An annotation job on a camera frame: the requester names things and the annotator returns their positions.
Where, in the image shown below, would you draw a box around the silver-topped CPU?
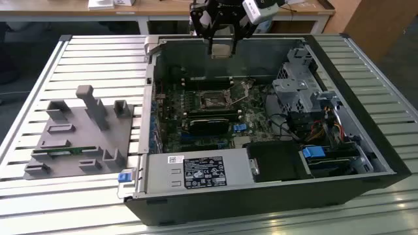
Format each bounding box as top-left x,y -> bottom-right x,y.
209,45 -> 233,60

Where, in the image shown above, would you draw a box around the metal locking lever wire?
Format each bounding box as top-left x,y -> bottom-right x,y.
229,95 -> 249,105

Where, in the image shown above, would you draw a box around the RAM slot with white clips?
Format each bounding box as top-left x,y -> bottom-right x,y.
187,115 -> 239,119
181,77 -> 233,81
187,111 -> 239,115
181,83 -> 233,87

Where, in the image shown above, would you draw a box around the CPU socket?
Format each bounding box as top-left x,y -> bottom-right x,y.
197,90 -> 235,111

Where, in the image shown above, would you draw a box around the black plastic bay cover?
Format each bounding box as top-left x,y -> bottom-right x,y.
244,141 -> 315,184

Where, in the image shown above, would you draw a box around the wooden desk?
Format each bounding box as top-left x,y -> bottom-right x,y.
0,0 -> 335,35

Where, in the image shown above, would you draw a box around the metal disk bay cage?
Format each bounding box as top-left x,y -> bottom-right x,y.
271,47 -> 336,116

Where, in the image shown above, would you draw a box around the green motherboard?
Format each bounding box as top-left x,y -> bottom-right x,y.
152,79 -> 296,154

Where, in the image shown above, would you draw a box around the silver finned heatsink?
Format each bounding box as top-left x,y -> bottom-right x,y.
233,136 -> 252,149

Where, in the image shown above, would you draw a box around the brown wooden cabinet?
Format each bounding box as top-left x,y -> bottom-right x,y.
338,0 -> 418,65

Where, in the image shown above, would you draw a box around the blue disk carrier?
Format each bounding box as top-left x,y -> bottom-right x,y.
302,145 -> 327,160

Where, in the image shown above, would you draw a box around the silver power supply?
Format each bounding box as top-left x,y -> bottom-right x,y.
143,153 -> 259,196

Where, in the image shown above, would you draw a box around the grey parts rack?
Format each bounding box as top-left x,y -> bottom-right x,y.
24,84 -> 135,181

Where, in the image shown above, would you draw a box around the blue case latch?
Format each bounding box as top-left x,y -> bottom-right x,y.
116,171 -> 136,185

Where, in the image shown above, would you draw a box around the green RAM stick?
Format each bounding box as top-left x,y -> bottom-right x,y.
48,146 -> 96,155

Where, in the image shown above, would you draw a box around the black PC case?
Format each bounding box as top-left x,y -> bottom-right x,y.
116,33 -> 412,227

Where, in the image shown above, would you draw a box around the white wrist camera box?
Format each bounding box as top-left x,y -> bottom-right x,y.
241,0 -> 282,25

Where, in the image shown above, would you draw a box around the black wire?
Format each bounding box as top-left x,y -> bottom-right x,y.
268,113 -> 296,142

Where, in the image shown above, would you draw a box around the yellow red power wires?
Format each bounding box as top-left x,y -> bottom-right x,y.
306,118 -> 346,144

